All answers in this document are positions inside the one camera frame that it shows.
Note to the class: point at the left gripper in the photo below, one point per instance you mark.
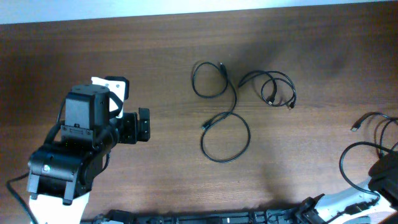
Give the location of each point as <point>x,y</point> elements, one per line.
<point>129,121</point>

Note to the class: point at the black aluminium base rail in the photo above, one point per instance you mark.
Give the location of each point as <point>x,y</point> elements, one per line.
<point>234,217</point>

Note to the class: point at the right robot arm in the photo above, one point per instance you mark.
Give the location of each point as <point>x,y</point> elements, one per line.
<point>352,203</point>

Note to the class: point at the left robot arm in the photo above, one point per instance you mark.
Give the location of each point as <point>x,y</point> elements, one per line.
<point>63,169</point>

